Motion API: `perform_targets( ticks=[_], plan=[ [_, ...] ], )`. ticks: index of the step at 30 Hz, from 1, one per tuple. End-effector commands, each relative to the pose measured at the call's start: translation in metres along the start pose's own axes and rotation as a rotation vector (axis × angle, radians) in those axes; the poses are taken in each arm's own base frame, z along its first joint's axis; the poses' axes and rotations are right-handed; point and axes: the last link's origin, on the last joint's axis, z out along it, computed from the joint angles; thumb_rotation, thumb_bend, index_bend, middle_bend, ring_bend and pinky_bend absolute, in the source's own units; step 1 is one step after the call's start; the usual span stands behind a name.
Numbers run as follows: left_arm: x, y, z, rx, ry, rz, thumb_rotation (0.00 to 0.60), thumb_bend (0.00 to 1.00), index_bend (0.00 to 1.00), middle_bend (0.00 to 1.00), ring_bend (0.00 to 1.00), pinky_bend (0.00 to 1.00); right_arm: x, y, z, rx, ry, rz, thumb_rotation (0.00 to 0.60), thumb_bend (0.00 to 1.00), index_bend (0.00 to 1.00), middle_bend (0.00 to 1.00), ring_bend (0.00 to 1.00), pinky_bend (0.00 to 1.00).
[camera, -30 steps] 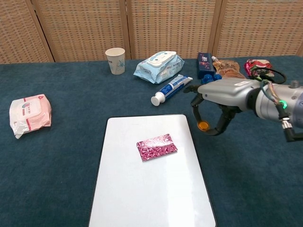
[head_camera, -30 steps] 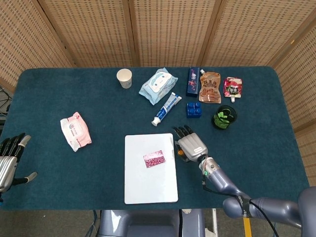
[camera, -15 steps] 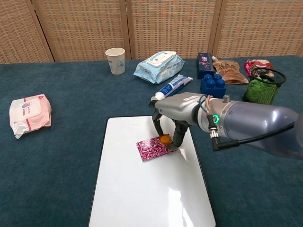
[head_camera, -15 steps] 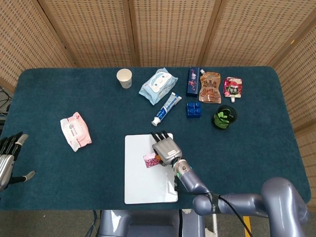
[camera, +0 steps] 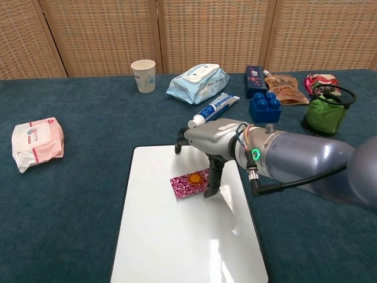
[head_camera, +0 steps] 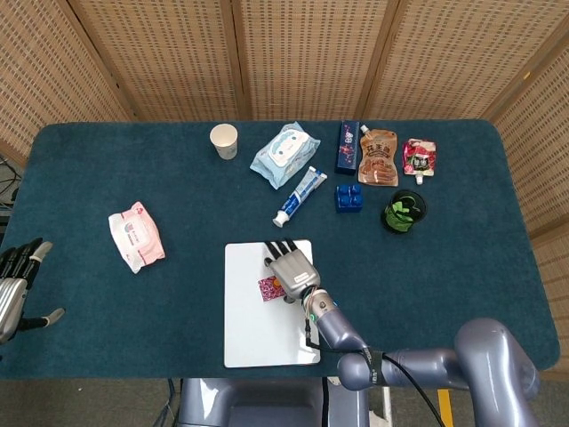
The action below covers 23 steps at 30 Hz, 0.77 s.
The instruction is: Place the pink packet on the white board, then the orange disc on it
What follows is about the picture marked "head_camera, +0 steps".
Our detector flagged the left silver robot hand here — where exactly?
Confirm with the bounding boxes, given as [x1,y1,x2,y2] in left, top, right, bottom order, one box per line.
[0,238,67,346]

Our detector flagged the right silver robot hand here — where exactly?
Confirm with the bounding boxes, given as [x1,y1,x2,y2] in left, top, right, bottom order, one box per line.
[263,238,322,305]

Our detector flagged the white rectangular board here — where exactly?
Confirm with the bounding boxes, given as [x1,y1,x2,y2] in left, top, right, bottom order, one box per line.
[223,239,322,369]

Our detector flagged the blue white toothpaste tube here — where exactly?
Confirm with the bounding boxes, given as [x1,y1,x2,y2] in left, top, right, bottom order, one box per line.
[272,165,329,228]

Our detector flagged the blue plastic building block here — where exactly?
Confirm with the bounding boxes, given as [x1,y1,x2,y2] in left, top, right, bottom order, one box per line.
[334,183,365,214]

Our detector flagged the black mesh pen holder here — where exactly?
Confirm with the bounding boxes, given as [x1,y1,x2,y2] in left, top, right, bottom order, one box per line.
[381,189,429,234]

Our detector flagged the light blue wet wipes pack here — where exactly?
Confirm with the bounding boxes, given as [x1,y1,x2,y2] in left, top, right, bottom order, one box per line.
[249,122,321,190]

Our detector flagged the teal felt table cover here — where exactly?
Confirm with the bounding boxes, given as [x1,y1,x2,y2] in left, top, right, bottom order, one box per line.
[0,118,561,380]

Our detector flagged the dark blue carton box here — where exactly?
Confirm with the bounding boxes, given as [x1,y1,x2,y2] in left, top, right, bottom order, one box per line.
[333,120,361,175]

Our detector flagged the pink wet wipes pack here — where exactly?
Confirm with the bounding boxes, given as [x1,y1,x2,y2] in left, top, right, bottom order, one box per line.
[108,200,166,274]

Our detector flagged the grey robot torso base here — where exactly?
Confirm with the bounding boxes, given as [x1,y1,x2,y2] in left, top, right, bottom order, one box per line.
[180,376,371,427]

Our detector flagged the brown spout pouch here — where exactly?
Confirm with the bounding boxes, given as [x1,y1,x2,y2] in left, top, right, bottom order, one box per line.
[357,125,400,185]

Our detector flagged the white paper cup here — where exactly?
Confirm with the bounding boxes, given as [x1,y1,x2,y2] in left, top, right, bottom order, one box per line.
[209,124,239,161]

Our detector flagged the red spout pouch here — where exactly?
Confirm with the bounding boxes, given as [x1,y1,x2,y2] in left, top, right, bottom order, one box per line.
[402,138,437,185]

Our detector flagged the woven wooden folding screen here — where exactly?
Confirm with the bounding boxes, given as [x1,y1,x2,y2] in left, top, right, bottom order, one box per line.
[0,0,569,383]

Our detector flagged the black floor cables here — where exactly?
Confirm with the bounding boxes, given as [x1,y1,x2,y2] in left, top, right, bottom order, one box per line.
[0,155,22,211]

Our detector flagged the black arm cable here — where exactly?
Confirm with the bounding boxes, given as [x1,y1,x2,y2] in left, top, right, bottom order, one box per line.
[303,316,447,427]

